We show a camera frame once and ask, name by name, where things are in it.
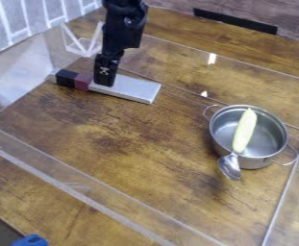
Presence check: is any silver metal pot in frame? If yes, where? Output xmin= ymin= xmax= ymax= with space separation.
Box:
xmin=203 ymin=105 xmax=298 ymax=169

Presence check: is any blue object at corner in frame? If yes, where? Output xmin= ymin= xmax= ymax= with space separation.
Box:
xmin=11 ymin=234 xmax=49 ymax=246

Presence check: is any black wall strip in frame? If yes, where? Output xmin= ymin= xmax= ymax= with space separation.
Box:
xmin=192 ymin=8 xmax=278 ymax=35

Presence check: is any clear acrylic triangle stand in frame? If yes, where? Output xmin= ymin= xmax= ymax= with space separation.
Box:
xmin=60 ymin=22 xmax=103 ymax=58

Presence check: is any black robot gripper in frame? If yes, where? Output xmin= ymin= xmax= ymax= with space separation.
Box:
xmin=93 ymin=0 xmax=150 ymax=87

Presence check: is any yellow handled metal spoon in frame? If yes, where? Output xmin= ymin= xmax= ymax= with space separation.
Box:
xmin=216 ymin=108 xmax=256 ymax=181

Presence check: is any grey block with coloured end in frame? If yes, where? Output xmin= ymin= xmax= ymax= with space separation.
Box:
xmin=47 ymin=68 xmax=160 ymax=104

